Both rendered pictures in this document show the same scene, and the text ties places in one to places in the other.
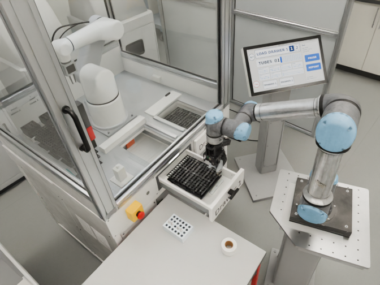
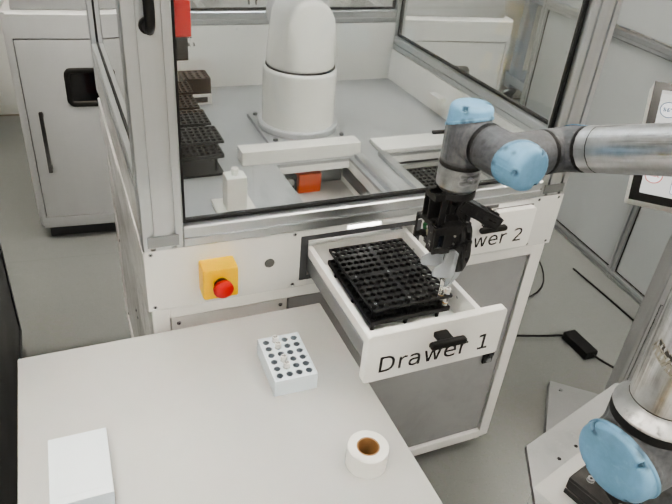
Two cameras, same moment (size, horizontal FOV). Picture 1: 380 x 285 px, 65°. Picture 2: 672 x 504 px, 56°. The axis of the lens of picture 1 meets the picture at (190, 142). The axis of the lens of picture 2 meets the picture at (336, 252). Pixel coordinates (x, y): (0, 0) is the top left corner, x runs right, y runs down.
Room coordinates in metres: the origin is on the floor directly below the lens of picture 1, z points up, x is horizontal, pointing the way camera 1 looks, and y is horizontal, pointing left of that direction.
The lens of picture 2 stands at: (-0.03, -0.34, 1.64)
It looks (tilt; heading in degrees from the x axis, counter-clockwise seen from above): 33 degrees down; 24
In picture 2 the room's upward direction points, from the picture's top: 5 degrees clockwise
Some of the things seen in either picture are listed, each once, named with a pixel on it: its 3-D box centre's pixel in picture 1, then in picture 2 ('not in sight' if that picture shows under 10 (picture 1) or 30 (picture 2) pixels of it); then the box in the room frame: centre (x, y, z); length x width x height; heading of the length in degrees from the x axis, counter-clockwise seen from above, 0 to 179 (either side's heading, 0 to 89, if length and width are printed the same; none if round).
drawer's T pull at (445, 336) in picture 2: (232, 192); (444, 338); (0.87, -0.18, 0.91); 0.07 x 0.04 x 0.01; 139
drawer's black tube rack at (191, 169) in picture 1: (194, 177); (386, 283); (1.02, 0.00, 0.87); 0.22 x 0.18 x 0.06; 49
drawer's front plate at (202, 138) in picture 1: (209, 134); (481, 232); (1.33, -0.12, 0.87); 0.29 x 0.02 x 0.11; 139
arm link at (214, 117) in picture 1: (215, 123); (467, 134); (0.99, -0.12, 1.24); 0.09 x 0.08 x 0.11; 56
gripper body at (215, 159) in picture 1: (214, 150); (446, 216); (0.99, -0.11, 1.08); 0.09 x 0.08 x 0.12; 139
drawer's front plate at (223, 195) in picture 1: (227, 194); (434, 342); (0.89, -0.16, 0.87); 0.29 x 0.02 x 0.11; 139
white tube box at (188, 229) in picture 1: (178, 228); (286, 363); (0.79, 0.10, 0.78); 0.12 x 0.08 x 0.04; 47
